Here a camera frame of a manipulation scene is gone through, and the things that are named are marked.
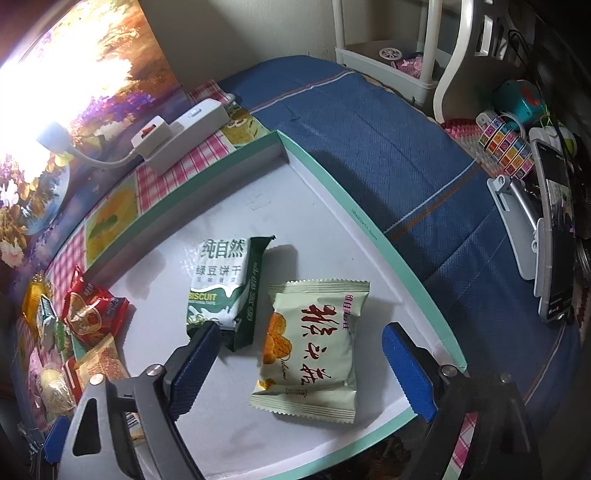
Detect blue bedsheet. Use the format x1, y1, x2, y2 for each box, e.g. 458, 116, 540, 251
217, 55, 583, 444

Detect red heart snack packet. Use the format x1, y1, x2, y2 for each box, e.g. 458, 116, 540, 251
61, 264, 132, 347

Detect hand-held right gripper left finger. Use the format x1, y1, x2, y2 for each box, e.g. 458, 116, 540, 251
58, 320, 223, 480

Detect orange snack packet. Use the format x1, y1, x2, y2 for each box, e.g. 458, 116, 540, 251
22, 272, 51, 333

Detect gold green snack packet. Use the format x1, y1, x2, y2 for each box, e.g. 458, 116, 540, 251
51, 319, 75, 361

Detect floral painting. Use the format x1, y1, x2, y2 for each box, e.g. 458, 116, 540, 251
0, 0, 185, 268

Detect white gooseneck lamp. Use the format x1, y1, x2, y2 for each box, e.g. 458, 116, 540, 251
34, 121, 144, 168

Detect green white biscuit packet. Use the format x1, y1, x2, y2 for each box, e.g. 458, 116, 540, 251
185, 235, 277, 352

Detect tan cracker packet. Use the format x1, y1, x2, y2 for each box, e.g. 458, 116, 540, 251
74, 333, 132, 407

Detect white phone holder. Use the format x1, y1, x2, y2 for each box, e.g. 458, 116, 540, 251
487, 127, 573, 296

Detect colourful cube toy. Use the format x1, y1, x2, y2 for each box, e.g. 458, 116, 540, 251
478, 113, 536, 178

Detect teal rimmed white box tray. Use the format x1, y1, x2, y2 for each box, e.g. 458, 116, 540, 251
81, 130, 468, 480

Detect pink small toy pieces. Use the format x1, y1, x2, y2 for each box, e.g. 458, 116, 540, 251
397, 55, 426, 75

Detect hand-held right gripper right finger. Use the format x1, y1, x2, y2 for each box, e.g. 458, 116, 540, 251
381, 322, 544, 480

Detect white shelf rack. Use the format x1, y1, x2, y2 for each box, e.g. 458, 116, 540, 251
332, 0, 476, 123

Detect green white snack packet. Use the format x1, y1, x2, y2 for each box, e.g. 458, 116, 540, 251
38, 295, 61, 344

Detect red brown snack packet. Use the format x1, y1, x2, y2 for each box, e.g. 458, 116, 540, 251
62, 357, 84, 398

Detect teal toy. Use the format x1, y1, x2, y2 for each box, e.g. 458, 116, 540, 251
492, 79, 548, 125

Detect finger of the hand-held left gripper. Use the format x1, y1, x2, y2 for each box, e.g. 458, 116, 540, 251
28, 414, 72, 480

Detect white power strip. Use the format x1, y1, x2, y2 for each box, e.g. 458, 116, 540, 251
130, 98, 241, 176

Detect pale green pastry packet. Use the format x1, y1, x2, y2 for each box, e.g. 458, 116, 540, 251
249, 278, 371, 424

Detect black smartphone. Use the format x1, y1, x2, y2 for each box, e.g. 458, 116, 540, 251
536, 138, 578, 324

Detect clear wrapped white bun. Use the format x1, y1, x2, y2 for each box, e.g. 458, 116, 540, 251
32, 360, 77, 416

